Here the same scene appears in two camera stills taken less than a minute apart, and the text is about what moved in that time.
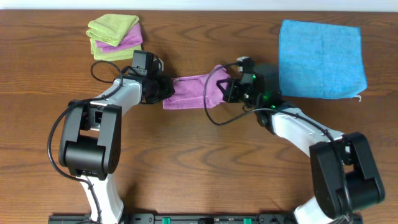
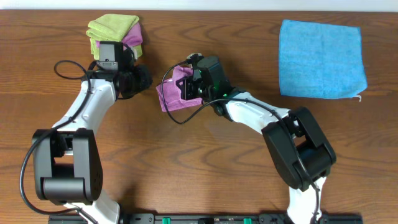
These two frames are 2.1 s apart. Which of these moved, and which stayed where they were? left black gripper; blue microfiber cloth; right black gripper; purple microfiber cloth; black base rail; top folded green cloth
Moved: right black gripper; purple microfiber cloth; left black gripper
Stayed: black base rail; top folded green cloth; blue microfiber cloth
